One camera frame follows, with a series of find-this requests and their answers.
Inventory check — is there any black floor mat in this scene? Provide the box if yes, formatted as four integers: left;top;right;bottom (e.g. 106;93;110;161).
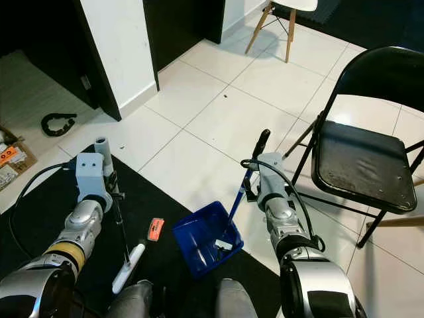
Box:
0;144;282;318

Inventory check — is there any silver robot leg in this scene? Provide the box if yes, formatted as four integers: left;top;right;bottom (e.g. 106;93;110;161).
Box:
103;280;160;318
212;278;259;318

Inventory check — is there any silver left robot leg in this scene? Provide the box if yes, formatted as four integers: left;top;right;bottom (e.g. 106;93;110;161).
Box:
103;280;160;318

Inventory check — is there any white chair with wooden legs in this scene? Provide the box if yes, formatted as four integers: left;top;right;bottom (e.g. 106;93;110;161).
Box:
245;0;319;64

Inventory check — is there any black cabinet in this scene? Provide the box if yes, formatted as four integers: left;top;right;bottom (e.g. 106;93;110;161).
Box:
144;0;226;91
0;0;123;122

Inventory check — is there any blue long-handled dustpan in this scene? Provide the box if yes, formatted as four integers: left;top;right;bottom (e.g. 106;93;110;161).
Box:
172;129;271;278

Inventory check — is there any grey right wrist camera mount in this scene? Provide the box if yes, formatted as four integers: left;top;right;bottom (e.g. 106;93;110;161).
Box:
255;152;284;199

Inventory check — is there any light wooden bar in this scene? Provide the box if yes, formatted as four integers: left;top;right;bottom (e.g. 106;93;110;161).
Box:
368;215;424;229

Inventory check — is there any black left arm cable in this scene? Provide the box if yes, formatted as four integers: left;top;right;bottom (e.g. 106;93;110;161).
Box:
8;162;80;266

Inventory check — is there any small orange scrap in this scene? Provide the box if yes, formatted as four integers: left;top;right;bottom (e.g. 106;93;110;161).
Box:
147;217;165;241

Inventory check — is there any black curved cable chain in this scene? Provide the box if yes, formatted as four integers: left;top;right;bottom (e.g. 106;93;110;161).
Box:
42;113;78;138

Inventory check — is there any silver right robot leg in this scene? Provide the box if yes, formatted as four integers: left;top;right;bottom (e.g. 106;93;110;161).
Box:
212;278;259;318

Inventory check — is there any grey handled white broom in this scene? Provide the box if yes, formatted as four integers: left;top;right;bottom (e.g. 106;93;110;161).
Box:
94;137;146;294

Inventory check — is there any black folding chair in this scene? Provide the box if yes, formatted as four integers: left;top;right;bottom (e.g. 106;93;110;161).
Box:
288;45;424;249

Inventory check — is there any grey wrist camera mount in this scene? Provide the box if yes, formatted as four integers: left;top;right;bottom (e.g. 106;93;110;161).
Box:
255;152;284;199
76;152;112;205

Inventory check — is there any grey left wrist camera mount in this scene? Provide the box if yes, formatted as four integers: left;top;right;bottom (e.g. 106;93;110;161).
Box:
76;152;112;205

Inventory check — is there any cardboard box of clutter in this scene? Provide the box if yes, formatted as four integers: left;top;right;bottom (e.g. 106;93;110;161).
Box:
0;127;39;189

